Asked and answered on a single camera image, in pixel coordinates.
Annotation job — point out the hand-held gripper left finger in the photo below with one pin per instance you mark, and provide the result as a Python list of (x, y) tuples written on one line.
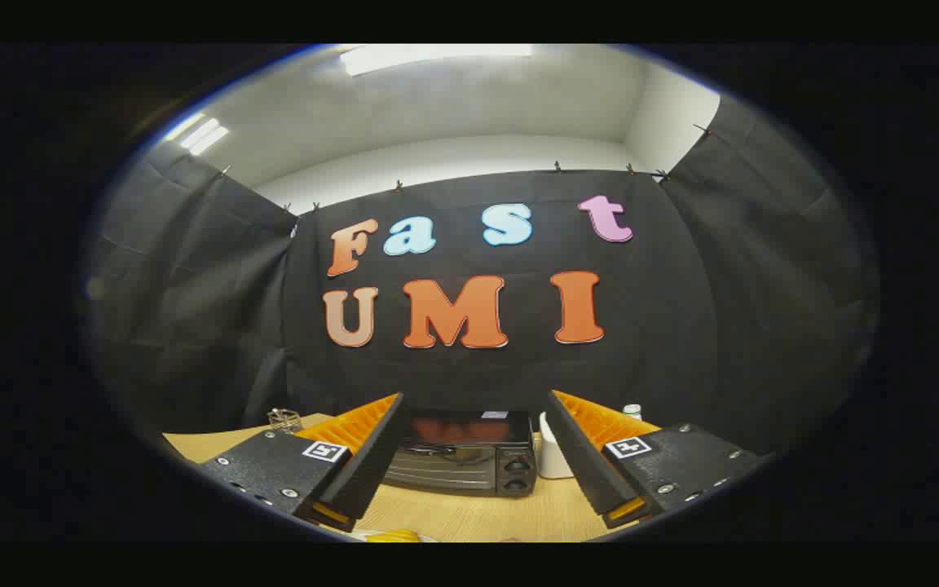
[(372, 461)]

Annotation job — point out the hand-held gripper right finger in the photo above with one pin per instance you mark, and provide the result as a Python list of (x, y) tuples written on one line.
[(579, 461)]

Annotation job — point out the yellow croissant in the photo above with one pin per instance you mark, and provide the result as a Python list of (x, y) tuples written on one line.
[(394, 536)]

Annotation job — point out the black toaster oven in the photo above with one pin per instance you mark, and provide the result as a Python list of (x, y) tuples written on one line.
[(453, 471)]

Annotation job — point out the white bread toaster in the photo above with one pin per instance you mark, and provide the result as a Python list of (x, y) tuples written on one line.
[(553, 456)]

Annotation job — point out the white bottle green label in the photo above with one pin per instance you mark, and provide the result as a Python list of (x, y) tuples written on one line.
[(632, 412)]

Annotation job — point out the black backdrop cloth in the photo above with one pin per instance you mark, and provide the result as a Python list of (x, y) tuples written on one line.
[(665, 326)]

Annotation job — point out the small ceiling light panel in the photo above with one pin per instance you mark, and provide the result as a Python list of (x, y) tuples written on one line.
[(204, 134)]

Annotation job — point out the long ceiling light panel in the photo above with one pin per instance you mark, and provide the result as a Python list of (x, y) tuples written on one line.
[(429, 57)]

